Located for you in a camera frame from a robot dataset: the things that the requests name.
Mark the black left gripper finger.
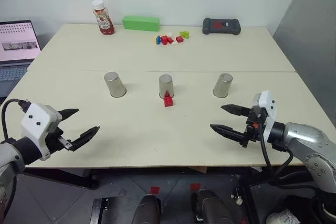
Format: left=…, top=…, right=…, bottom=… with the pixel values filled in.
left=58, top=108, right=80, bottom=122
left=70, top=125, right=101, bottom=152

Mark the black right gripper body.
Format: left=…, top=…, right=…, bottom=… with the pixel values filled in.
left=239, top=105, right=267, bottom=148

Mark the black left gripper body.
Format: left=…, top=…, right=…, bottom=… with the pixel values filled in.
left=45, top=118, right=74, bottom=154

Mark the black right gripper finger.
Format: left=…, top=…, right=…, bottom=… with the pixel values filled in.
left=209, top=124, right=247, bottom=144
left=220, top=104, right=253, bottom=117

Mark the steel cup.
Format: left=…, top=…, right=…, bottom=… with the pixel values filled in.
left=103, top=71, right=128, bottom=98
left=212, top=72, right=234, bottom=98
left=158, top=74, right=175, bottom=99

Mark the black metal floor plate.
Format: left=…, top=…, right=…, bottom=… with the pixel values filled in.
left=91, top=197, right=111, bottom=224

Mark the dark rounded shape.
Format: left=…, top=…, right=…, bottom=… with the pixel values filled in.
left=192, top=189, right=238, bottom=224
left=131, top=194, right=162, bottom=224

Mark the grey open laptop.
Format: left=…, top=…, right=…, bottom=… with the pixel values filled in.
left=0, top=19, right=43, bottom=98

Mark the black controller with red screen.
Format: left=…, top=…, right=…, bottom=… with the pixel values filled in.
left=202, top=17, right=243, bottom=36

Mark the white shoe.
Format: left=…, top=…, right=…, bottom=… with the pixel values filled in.
left=266, top=208, right=299, bottom=224

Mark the red ketchup bottle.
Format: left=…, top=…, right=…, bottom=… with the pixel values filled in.
left=91, top=0, right=116, bottom=36

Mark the green rectangular box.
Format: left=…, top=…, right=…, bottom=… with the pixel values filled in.
left=122, top=15, right=161, bottom=33

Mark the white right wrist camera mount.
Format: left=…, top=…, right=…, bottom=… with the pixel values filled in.
left=251, top=90, right=278, bottom=144

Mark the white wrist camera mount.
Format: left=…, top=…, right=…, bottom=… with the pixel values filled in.
left=251, top=90, right=278, bottom=144
left=20, top=102, right=62, bottom=162

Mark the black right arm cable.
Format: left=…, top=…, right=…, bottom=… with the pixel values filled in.
left=253, top=125, right=295, bottom=180

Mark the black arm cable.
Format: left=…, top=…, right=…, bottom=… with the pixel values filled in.
left=253, top=125, right=295, bottom=180
left=1, top=99, right=30, bottom=141

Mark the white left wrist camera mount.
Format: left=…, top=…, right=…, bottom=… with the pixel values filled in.
left=20, top=102, right=62, bottom=162

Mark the black table frame beam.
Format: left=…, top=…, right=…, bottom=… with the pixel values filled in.
left=23, top=168, right=97, bottom=190

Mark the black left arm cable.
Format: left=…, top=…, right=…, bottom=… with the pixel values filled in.
left=1, top=99, right=30, bottom=141

